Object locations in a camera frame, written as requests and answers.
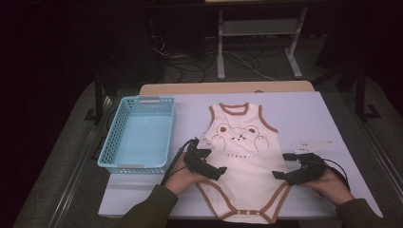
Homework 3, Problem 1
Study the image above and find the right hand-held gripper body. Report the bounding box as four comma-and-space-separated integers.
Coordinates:
294, 140, 334, 187

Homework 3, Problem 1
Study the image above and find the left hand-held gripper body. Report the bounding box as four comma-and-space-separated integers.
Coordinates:
183, 136, 217, 178

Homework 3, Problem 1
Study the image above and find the cream baby bodysuit brown trim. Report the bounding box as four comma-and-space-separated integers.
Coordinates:
195, 102, 293, 225

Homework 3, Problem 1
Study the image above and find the blue plastic basket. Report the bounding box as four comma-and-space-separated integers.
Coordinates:
97, 95, 176, 175

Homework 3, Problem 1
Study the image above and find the person's left hand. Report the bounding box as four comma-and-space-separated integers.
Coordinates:
163, 153, 209, 196

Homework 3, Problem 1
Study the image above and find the wooden table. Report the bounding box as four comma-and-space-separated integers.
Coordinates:
139, 80, 317, 96

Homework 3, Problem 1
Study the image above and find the black metal stand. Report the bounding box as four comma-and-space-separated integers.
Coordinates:
84, 72, 110, 125
355, 63, 383, 123

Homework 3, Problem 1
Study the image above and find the grey metal stand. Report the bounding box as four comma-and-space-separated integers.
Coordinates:
216, 6, 309, 81

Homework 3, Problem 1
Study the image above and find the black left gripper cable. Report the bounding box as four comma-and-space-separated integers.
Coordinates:
160, 138, 199, 186

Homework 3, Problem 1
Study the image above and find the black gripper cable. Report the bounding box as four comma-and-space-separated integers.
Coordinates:
160, 138, 199, 186
322, 158, 352, 191

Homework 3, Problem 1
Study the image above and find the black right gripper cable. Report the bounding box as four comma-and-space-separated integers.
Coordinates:
322, 158, 352, 191

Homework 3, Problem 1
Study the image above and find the metal floor rail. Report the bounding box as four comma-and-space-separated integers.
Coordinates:
47, 94, 110, 228
345, 91, 403, 203

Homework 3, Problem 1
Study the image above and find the black floor cable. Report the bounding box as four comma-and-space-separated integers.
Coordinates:
163, 61, 207, 84

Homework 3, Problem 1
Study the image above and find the white floor cable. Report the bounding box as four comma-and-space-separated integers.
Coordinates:
221, 50, 277, 82

